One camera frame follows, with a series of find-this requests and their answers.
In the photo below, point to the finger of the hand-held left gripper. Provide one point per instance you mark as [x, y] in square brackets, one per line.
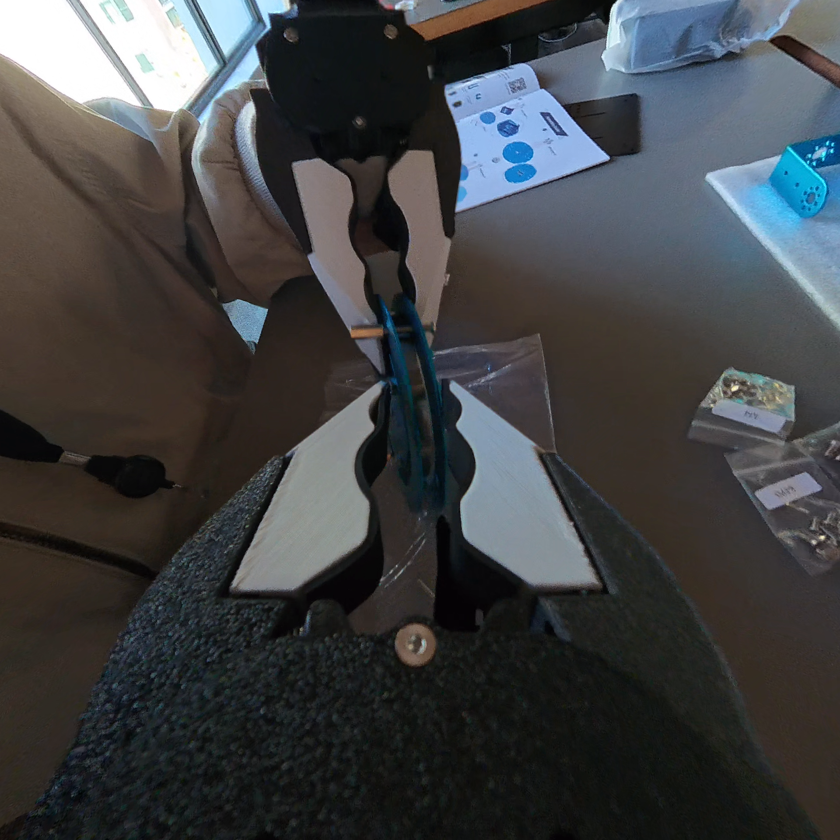
[331, 229]
[426, 223]

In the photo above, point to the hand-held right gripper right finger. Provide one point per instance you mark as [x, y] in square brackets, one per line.
[525, 518]

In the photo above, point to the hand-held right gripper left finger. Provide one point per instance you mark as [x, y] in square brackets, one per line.
[308, 518]

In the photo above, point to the brass hex standoff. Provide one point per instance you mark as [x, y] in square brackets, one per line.
[366, 332]

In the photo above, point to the blue disc bearing assembly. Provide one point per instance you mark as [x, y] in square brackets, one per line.
[398, 426]

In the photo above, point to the person's left forearm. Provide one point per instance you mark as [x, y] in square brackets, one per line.
[236, 216]

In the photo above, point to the white instruction booklet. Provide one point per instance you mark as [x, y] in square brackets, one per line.
[525, 144]

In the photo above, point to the clear plastic bag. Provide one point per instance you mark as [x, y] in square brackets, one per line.
[512, 374]

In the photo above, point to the black metal plate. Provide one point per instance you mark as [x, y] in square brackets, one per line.
[610, 124]

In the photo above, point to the pile of small screw bags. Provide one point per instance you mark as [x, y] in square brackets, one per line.
[748, 410]

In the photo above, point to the plastic-wrapped grey block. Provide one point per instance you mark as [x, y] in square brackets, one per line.
[689, 33]

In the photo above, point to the white foam board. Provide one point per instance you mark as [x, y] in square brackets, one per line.
[774, 223]

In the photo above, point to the blue metal bracket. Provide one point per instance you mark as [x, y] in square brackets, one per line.
[807, 180]

